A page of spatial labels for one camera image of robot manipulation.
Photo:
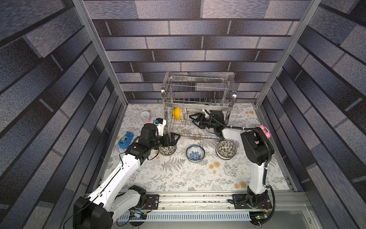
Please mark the blue tape dispenser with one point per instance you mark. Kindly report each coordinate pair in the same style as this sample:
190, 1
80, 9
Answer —
125, 140

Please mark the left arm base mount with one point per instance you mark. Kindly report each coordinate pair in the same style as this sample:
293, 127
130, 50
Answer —
151, 203

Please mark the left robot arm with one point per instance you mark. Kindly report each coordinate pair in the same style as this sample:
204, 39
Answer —
130, 161

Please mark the brown patterned bowl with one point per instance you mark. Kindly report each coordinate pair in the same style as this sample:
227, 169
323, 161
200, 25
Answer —
183, 113

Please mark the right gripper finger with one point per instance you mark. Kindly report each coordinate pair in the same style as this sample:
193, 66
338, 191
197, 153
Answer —
199, 115
198, 122

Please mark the floral tablecloth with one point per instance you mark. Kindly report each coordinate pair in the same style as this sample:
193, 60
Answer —
176, 173

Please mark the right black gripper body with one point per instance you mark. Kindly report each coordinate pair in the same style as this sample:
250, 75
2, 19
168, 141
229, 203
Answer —
202, 121

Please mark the pink white cup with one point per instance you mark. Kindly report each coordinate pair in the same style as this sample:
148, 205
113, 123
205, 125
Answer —
145, 116

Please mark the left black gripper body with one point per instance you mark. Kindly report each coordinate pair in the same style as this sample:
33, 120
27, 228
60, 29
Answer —
165, 141

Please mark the aluminium front rail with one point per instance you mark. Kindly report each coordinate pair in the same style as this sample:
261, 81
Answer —
187, 201

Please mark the dark floral bowl stack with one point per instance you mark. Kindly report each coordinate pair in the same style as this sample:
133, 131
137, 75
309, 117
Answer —
226, 150

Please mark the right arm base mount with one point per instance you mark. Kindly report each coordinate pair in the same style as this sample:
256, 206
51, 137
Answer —
255, 202

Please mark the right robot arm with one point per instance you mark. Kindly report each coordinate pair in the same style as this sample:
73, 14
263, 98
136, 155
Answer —
256, 145

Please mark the pink alarm clock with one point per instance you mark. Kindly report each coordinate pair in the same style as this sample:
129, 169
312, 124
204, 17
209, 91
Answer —
266, 131

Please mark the stainless steel dish rack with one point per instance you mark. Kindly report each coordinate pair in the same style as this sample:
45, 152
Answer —
196, 94

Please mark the blue white patterned bowl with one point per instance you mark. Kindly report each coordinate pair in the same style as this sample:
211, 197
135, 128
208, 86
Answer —
195, 153

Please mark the yellow bowl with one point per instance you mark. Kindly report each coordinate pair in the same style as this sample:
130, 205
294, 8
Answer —
177, 113

